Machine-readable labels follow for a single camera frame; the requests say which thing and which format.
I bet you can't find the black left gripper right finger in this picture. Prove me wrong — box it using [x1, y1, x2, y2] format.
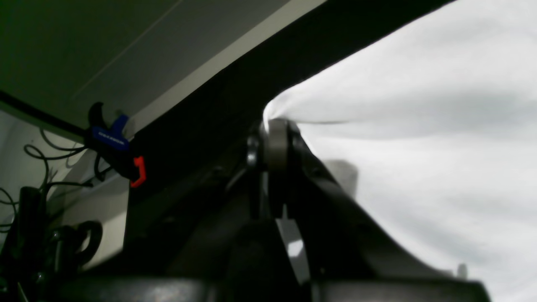
[268, 119, 462, 290]

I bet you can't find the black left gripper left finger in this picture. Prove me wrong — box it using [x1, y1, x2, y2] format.
[84, 122, 269, 302]

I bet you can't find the white printed t-shirt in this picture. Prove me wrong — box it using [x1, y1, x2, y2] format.
[263, 0, 537, 302]

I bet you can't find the orange black clamp far left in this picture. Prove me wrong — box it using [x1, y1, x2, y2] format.
[84, 102, 146, 188]

